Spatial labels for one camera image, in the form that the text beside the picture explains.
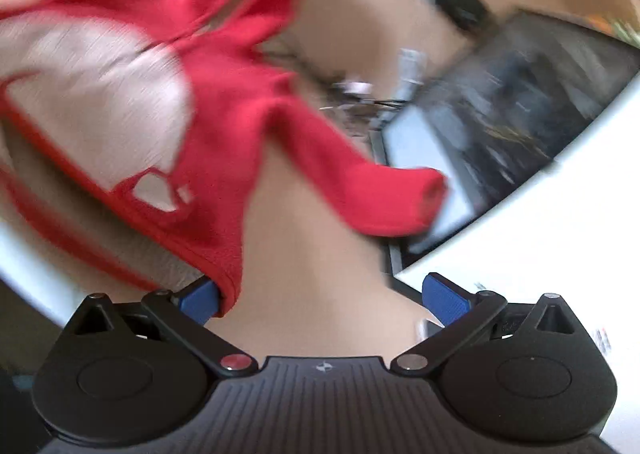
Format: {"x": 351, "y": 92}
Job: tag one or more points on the red fleece garment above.
{"x": 240, "y": 134}

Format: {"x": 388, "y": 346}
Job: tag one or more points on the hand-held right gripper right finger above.
{"x": 446, "y": 298}

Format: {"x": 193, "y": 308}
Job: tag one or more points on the open computer case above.
{"x": 525, "y": 104}

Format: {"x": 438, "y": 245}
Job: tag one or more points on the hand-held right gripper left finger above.
{"x": 202, "y": 303}

